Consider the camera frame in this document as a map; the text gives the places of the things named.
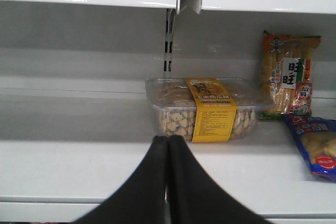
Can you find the orange rice cracker bag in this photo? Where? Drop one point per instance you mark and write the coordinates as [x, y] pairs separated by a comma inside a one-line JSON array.
[[285, 73]]

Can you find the clear box of biscuits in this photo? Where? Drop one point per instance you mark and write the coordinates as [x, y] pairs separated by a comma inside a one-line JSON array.
[[206, 109]]

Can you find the blue snack bag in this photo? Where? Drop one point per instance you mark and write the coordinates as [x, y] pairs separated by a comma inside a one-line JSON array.
[[315, 140]]

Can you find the white metal shelf unit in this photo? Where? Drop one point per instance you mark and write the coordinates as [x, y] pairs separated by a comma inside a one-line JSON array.
[[75, 121]]

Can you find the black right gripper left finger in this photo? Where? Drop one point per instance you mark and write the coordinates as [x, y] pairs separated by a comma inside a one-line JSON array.
[[141, 198]]

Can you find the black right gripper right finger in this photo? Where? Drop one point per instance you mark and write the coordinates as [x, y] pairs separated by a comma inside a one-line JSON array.
[[194, 197]]

